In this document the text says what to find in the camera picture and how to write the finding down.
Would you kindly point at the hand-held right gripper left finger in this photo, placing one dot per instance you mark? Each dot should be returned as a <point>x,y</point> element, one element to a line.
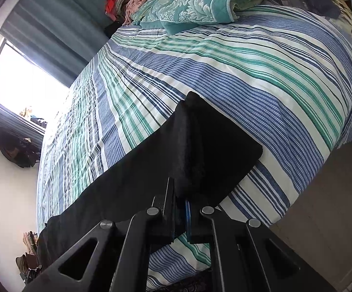
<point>168,219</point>

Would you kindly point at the small items at window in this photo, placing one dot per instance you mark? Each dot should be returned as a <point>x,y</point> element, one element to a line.
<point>33,117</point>

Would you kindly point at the black pants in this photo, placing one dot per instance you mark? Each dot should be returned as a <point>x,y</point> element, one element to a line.
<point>194,146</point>

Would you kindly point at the pink cloth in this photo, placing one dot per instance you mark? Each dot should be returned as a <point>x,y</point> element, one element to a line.
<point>135,4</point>

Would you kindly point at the blue curtain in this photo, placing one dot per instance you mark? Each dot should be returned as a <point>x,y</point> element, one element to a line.
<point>57,21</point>

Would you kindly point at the hanging dark clothes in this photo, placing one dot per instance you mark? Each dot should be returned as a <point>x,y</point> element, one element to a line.
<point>12,146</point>

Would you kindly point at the pile of light clothes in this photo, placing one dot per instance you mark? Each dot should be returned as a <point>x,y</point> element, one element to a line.
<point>30,241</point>

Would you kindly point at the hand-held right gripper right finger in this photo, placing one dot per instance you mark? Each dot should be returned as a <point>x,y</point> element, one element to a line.
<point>189,219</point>

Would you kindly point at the cream floral pillow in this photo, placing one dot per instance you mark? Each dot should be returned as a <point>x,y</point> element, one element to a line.
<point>347,15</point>

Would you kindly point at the striped bed cover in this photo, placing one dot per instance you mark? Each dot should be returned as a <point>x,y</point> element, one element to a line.
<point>255,82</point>

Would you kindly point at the window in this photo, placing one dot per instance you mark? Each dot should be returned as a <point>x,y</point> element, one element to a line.
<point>21,79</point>

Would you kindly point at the olive brown clothes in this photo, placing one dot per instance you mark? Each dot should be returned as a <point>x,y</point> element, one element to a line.
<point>27,266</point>

